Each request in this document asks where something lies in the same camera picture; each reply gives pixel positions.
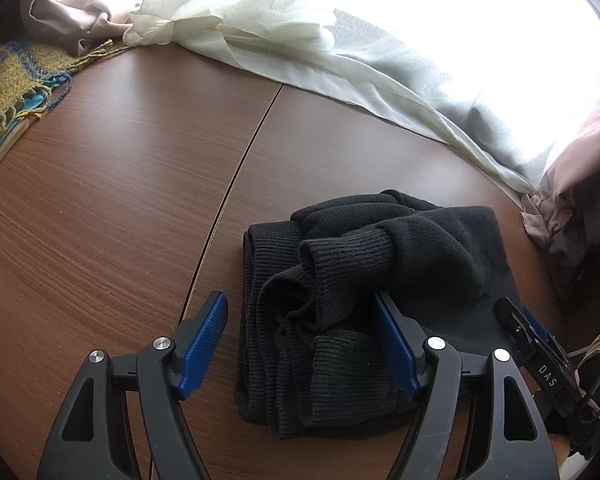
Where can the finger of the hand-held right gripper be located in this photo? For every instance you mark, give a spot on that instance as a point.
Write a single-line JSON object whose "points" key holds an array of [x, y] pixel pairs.
{"points": [[537, 327], [515, 330]]}

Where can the yellow plaid fringed blanket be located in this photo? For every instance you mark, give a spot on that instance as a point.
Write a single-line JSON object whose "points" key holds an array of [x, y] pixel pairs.
{"points": [[10, 80]]}

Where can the black pants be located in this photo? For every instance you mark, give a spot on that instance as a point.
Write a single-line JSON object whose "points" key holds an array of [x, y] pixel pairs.
{"points": [[430, 255]]}

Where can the teal cloth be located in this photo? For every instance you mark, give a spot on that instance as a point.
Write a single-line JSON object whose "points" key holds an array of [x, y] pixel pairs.
{"points": [[32, 97]]}

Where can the mauve blackout curtain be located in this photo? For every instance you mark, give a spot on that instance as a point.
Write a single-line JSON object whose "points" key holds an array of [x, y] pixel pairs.
{"points": [[575, 195], [75, 15]]}

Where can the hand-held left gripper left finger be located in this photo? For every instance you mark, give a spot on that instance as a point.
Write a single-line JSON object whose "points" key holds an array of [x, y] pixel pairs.
{"points": [[205, 345]]}

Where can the white sheer curtain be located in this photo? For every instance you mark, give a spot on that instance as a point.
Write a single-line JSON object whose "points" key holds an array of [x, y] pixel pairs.
{"points": [[290, 25]]}

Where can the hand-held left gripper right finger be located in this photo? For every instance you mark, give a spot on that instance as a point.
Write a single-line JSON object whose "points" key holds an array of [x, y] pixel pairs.
{"points": [[395, 345]]}

